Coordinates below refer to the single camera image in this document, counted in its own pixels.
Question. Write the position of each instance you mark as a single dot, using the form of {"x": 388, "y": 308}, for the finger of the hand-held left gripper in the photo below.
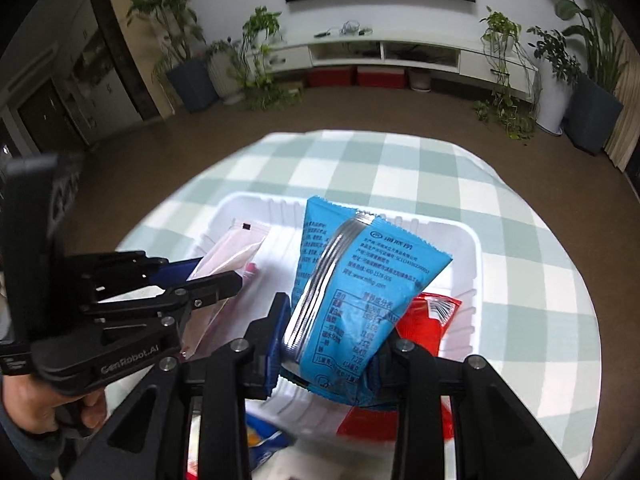
{"x": 175, "y": 271}
{"x": 210, "y": 287}

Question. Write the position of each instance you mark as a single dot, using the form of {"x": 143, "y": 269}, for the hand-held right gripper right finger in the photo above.
{"x": 417, "y": 390}

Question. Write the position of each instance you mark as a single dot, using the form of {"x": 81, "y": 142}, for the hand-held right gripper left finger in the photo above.
{"x": 280, "y": 345}

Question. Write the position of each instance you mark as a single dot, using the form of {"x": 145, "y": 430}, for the pink translucent snack packet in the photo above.
{"x": 227, "y": 255}

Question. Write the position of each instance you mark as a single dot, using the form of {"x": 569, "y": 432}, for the blue snack packet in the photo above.
{"x": 350, "y": 280}

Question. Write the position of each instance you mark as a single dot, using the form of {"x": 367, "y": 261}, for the white plastic tray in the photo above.
{"x": 440, "y": 240}

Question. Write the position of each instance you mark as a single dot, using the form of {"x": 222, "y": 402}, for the person's left forearm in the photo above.
{"x": 25, "y": 455}

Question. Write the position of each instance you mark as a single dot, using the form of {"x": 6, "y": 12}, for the person's left hand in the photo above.
{"x": 30, "y": 405}

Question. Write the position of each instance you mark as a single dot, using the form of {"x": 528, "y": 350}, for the small pink snack packet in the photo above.
{"x": 251, "y": 268}

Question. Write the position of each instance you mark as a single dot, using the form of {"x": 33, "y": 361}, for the red snack packet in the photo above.
{"x": 370, "y": 422}
{"x": 425, "y": 330}

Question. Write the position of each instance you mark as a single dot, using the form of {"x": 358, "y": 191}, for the blue packet with yellow print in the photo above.
{"x": 267, "y": 442}

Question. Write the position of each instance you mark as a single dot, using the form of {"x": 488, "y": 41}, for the wooden display cabinet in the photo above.
{"x": 115, "y": 75}

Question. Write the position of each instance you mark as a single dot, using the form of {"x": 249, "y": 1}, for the tall plant in dark pot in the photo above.
{"x": 192, "y": 85}

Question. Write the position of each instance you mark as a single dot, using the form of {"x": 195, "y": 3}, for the plant in white ribbed pot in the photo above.
{"x": 225, "y": 77}

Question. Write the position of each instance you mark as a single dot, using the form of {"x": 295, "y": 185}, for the trailing green floor plant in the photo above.
{"x": 265, "y": 85}

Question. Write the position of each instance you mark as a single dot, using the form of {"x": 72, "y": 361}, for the red storage box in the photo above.
{"x": 331, "y": 77}
{"x": 380, "y": 77}

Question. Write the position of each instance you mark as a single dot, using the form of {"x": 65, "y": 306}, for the small white pot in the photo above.
{"x": 420, "y": 81}

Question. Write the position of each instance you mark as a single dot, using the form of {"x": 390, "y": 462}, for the trailing plant on cabinet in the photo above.
{"x": 505, "y": 105}

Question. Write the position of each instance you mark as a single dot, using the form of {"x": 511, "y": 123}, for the large leafy plant dark pot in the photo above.
{"x": 595, "y": 115}

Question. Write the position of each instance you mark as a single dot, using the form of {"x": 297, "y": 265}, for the beige curtain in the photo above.
{"x": 622, "y": 125}

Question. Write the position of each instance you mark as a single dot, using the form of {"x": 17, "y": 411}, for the white television cabinet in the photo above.
{"x": 490, "y": 62}

